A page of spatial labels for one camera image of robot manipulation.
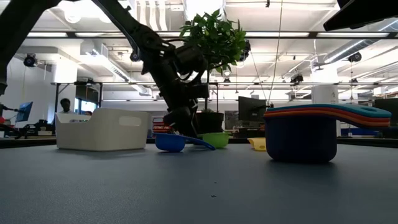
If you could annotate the black computer monitor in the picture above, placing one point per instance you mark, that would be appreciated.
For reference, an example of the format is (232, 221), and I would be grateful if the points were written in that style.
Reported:
(252, 109)

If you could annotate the orange measuring cup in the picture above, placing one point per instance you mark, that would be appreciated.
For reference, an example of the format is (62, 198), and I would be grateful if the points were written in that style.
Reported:
(373, 123)

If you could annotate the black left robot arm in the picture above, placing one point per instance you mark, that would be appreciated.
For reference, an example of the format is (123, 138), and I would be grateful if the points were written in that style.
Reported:
(133, 28)

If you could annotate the teal measuring cup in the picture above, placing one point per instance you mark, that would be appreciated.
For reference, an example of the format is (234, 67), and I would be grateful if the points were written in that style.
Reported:
(342, 108)

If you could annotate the green measuring cup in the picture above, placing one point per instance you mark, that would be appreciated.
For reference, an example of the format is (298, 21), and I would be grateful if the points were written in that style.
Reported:
(217, 140)

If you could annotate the black ceiling camera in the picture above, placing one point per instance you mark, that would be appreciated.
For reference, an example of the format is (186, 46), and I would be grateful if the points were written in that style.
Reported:
(30, 60)
(134, 56)
(354, 57)

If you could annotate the red storage shelf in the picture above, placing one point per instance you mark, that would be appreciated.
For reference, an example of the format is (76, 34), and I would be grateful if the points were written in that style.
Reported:
(158, 126)

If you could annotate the yellow measuring cup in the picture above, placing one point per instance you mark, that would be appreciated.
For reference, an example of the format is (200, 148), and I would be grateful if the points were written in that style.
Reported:
(259, 144)

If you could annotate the black table frame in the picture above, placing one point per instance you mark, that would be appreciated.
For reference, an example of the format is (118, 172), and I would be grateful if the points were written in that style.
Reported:
(31, 141)

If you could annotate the blue measuring cup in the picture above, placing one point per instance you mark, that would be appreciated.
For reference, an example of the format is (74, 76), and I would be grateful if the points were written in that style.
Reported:
(169, 143)

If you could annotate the white plastic basket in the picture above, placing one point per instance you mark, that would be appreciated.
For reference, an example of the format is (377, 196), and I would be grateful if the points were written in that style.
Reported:
(102, 133)

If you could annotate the person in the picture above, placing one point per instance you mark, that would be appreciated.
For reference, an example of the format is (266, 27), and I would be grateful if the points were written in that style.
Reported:
(88, 113)
(65, 104)

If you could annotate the green plant in black pot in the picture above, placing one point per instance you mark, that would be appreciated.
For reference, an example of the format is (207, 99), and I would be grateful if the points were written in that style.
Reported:
(217, 37)

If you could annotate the red measuring cup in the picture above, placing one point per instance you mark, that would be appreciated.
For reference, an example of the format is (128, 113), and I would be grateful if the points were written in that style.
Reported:
(373, 119)

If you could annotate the blue lit screen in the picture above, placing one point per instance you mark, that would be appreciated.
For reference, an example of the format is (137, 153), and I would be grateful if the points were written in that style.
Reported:
(25, 110)

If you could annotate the purple measuring cup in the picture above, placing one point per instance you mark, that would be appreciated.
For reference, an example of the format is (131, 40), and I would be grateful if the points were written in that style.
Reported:
(298, 140)

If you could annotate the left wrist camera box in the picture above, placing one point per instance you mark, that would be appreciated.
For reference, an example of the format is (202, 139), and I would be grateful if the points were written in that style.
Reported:
(191, 59)

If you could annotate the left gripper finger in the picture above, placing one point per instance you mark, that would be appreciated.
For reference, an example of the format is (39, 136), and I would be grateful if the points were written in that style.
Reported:
(180, 123)
(196, 123)

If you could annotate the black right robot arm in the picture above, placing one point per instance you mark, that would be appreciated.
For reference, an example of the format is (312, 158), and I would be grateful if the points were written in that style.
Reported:
(357, 12)

